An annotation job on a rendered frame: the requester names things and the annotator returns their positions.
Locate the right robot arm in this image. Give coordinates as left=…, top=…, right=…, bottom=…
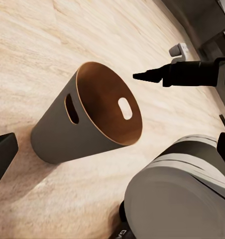
left=132, top=43, right=225, bottom=87

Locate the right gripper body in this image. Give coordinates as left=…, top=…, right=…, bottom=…
left=162, top=61, right=201, bottom=87

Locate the trash can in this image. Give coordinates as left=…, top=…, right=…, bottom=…
left=30, top=61, right=143, bottom=164

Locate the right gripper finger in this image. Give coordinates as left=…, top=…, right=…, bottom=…
left=132, top=67, right=163, bottom=83

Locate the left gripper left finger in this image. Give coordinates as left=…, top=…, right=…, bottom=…
left=0, top=133, right=18, bottom=180

